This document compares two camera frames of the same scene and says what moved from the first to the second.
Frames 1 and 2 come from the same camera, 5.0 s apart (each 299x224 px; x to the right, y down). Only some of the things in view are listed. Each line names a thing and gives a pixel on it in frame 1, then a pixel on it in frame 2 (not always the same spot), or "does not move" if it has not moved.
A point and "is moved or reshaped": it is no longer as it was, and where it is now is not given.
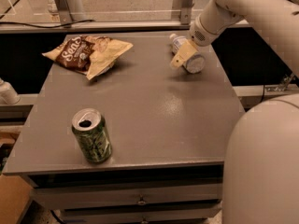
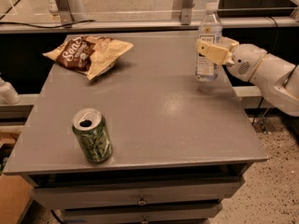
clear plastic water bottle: [193, 65] is moved or reshaped
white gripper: [199, 34] -> [248, 63]
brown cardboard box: [15, 194] does not move
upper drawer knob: [141, 202] does not move
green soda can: [91, 130] does not move
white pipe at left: [7, 94] does not move
